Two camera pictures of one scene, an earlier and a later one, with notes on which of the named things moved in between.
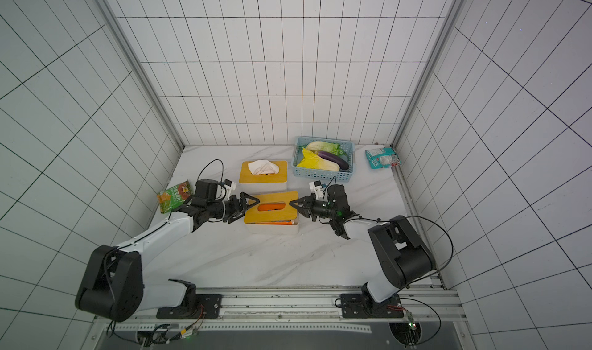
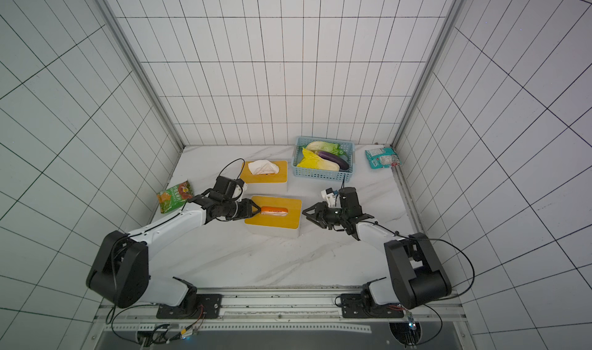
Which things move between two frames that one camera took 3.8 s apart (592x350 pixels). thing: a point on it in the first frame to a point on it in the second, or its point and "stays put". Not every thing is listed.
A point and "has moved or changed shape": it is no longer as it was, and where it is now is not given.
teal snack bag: (383, 158) stays put
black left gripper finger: (242, 199) to (254, 204)
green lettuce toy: (323, 146) stays put
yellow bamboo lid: (253, 215) has moved or changed shape
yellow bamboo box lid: (247, 176) stays put
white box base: (252, 228) stays put
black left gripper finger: (237, 216) to (250, 216)
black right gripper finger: (304, 202) to (318, 208)
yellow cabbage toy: (314, 160) stays put
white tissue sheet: (263, 166) stays put
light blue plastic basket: (323, 159) stays put
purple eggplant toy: (342, 163) stays put
